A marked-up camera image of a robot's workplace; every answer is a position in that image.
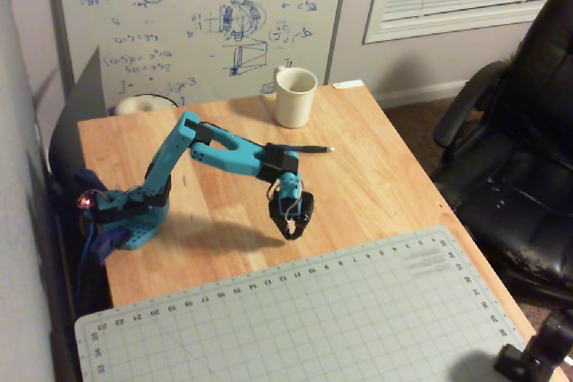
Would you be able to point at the dark blue table clamp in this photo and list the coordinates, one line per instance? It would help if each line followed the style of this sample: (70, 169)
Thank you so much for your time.
(109, 244)

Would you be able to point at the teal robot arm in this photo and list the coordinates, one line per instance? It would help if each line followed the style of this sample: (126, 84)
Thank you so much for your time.
(233, 155)

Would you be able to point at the white tape roll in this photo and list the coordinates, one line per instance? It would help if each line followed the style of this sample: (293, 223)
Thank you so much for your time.
(134, 105)

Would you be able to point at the black leather office chair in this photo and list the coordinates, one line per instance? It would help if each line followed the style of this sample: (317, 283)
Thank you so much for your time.
(528, 167)

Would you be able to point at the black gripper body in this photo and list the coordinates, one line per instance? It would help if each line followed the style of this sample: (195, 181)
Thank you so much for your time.
(299, 214)

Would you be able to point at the grey gridded cutting mat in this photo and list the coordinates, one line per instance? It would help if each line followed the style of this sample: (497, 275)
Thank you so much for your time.
(286, 319)

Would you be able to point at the whiteboard with blue drawings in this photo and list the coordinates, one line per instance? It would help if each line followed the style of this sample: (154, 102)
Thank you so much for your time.
(179, 6)

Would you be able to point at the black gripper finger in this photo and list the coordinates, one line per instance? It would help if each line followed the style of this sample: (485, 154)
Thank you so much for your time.
(278, 227)
(302, 226)

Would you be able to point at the black camera stand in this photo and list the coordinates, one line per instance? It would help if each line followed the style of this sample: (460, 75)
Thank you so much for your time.
(537, 350)

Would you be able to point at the small white tag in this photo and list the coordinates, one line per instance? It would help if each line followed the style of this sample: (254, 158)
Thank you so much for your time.
(348, 84)

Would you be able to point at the dark grey flat panel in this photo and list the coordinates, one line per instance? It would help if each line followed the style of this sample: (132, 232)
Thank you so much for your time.
(82, 109)

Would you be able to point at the cream ceramic mug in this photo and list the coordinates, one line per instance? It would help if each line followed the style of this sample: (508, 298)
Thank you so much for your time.
(294, 100)

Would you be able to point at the dark pen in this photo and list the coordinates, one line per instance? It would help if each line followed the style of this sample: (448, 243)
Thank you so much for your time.
(315, 148)

